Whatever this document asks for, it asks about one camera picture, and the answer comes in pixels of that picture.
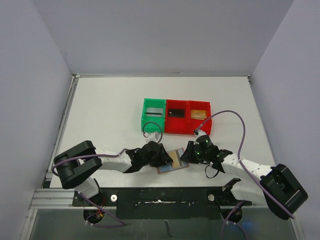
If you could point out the red plastic bin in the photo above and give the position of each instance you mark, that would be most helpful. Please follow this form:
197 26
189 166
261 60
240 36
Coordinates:
175 125
193 124

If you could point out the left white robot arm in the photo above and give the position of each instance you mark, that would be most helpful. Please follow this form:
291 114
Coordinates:
75 166

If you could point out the right red plastic bin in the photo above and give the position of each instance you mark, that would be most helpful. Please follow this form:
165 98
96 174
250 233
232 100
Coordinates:
193 124

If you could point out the aluminium frame rail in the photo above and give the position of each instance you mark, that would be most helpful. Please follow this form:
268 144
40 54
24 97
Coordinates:
51 198

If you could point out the gold credit card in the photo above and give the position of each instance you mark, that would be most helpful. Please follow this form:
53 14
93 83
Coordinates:
198 114
176 155

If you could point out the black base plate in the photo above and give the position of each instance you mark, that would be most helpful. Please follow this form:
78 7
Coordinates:
165 203

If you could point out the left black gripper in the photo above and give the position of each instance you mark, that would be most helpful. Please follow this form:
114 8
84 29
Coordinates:
162 155

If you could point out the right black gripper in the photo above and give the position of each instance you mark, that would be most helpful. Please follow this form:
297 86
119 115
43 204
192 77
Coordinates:
188 152

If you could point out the middle red plastic bin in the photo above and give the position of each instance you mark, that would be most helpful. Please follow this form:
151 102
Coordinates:
175 125

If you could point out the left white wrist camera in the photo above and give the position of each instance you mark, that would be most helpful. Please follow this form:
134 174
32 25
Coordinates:
155 134

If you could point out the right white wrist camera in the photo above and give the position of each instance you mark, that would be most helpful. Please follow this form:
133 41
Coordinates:
199 132

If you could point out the green plastic bin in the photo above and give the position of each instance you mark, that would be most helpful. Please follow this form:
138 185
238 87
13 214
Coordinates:
152 124

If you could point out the silver credit card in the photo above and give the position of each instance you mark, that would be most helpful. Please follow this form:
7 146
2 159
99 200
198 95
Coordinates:
156 112

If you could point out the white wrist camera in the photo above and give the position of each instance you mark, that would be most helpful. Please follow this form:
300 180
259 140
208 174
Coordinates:
155 134
199 132

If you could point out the brown leather card holder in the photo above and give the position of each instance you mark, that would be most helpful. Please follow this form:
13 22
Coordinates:
168 168

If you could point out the dark grey credit card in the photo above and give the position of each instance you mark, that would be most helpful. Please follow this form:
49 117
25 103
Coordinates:
176 113

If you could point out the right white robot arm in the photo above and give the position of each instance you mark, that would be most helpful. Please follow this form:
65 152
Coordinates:
272 186

